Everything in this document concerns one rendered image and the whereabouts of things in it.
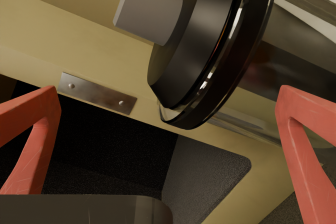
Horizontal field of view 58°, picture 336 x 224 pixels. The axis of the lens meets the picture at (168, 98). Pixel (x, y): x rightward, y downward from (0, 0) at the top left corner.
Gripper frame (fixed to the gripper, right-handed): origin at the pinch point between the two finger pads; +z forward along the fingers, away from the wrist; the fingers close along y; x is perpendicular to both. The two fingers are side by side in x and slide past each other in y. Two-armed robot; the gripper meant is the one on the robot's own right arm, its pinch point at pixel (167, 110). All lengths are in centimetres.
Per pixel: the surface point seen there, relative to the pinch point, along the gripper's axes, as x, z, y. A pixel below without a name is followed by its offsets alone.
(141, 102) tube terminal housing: 9.5, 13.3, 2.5
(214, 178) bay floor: 24.7, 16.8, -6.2
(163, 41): -0.6, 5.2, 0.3
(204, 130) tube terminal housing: 13.1, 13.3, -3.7
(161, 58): 0.0, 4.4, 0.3
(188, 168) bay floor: 30.8, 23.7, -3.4
